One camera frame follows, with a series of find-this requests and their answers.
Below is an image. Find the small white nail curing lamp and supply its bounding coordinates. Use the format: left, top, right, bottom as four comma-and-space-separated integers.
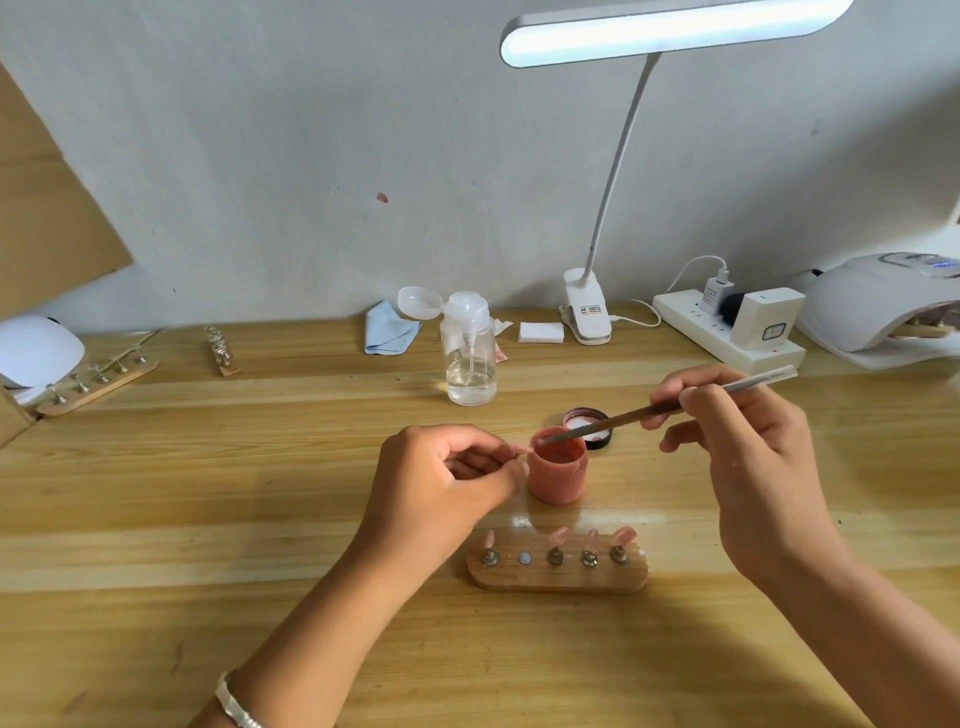
0, 313, 87, 407

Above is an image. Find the large white nail curing lamp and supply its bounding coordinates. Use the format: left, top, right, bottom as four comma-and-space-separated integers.
787, 252, 960, 371

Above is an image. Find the brown cardboard panel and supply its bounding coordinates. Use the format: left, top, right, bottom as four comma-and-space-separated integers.
0, 63, 135, 321

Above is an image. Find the long wooden nail stand holder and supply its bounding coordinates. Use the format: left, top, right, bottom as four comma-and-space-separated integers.
36, 358, 160, 419

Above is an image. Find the wooden holder in curing lamp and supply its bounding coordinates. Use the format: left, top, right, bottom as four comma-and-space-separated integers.
888, 313, 960, 340

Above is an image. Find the person's right hand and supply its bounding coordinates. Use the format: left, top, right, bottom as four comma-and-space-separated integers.
639, 365, 849, 591

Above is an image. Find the white lamp cable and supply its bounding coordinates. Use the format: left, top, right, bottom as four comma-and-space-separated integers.
609, 255, 730, 330

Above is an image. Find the small white plug-in charger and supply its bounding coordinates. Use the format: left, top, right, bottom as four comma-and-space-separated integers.
701, 267, 730, 317

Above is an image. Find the white bracelet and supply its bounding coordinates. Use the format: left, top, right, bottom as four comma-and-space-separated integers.
213, 669, 268, 728

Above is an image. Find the wooden holder with metal stands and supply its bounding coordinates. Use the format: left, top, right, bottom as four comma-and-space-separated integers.
203, 324, 243, 378

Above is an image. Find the white power strip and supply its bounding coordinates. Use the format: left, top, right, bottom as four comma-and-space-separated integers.
651, 291, 807, 374

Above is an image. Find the person's left hand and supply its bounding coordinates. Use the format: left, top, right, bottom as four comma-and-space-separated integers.
352, 423, 532, 591

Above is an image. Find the white square power adapter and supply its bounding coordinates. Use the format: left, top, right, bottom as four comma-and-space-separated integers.
729, 287, 807, 352

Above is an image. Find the black jar lid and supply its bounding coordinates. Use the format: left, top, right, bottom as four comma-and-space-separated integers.
561, 407, 615, 452

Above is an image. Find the white clip-on desk lamp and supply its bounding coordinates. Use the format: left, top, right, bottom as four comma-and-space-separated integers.
499, 0, 856, 347

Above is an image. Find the person's left forearm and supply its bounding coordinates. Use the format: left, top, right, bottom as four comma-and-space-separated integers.
187, 546, 444, 728

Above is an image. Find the pink gel jar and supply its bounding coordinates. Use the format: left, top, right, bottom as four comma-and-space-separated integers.
525, 426, 590, 507

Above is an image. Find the silver nail brush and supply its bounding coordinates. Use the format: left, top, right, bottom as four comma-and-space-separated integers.
536, 365, 799, 447

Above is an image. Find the clear pump bottle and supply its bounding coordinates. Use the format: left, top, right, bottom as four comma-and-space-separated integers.
396, 285, 499, 408

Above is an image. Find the oval wooden nail tip holder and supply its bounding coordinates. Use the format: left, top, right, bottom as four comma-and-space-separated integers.
465, 528, 651, 595

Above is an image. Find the person's right forearm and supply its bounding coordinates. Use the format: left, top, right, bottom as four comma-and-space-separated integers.
738, 534, 960, 728

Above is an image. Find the light blue cloth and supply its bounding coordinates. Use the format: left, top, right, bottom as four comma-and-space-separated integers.
364, 300, 423, 356

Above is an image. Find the brown cardboard piece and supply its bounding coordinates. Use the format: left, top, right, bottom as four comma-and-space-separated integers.
0, 391, 39, 450

